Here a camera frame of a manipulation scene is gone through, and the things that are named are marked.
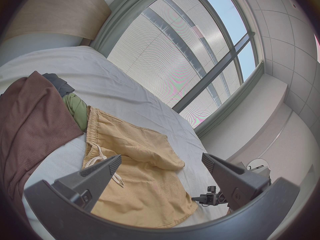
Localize window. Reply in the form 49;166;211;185
105;0;260;134

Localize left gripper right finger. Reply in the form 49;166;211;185
201;153;272;211

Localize brown garment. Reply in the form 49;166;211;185
0;70;85;217

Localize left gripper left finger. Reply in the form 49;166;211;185
53;155;123;211

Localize black garment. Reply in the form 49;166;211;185
42;72;75;98

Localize tan shorts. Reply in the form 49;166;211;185
81;106;199;229

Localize green garment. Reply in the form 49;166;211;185
62;93;88;132

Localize bed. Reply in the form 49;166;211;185
0;0;234;231

